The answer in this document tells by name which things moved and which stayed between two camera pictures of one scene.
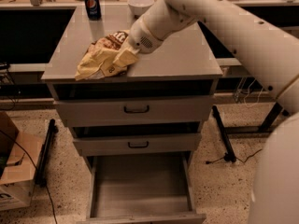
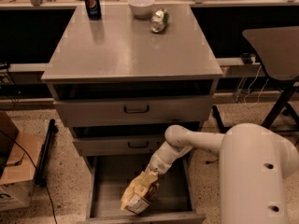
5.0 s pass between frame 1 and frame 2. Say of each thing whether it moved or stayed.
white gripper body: moved
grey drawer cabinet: stayed
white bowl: stayed
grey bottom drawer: stayed
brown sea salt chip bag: moved
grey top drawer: stayed
